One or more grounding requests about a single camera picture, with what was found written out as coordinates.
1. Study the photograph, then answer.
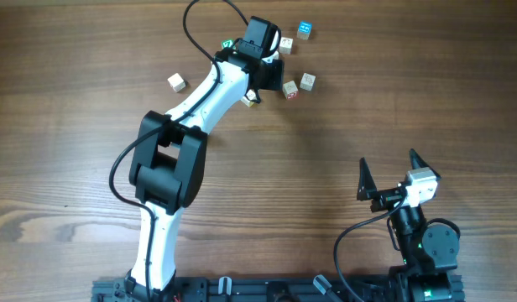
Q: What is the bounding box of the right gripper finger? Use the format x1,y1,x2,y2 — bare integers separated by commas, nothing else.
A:
357,158,378,201
409,148,441,181

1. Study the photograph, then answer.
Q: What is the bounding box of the plain white block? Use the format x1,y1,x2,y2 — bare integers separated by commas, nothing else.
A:
167,73,186,92

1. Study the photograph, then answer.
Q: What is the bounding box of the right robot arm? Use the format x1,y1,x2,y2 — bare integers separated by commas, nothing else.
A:
357,149,466,302

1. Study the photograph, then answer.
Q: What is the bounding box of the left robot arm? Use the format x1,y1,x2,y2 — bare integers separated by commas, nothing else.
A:
124,17,284,301

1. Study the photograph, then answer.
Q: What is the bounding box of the white block red side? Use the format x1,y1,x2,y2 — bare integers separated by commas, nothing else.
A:
279,37,293,55

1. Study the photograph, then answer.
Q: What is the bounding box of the green Z block left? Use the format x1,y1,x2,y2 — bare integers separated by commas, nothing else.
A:
222,39,234,49

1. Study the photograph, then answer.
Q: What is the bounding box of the blue block far right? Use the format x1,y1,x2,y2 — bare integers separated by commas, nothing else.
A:
297,21,312,40

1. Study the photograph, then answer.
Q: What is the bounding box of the white block red Q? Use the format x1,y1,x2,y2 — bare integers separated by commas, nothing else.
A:
282,81,299,100

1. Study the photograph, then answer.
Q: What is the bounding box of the white block yellow side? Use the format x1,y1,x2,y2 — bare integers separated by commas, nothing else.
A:
241,90,257,107

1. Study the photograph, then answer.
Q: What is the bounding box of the white block blue side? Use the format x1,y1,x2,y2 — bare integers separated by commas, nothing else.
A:
300,73,316,91

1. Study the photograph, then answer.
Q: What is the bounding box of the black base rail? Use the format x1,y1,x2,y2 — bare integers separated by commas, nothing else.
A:
91,275,466,302

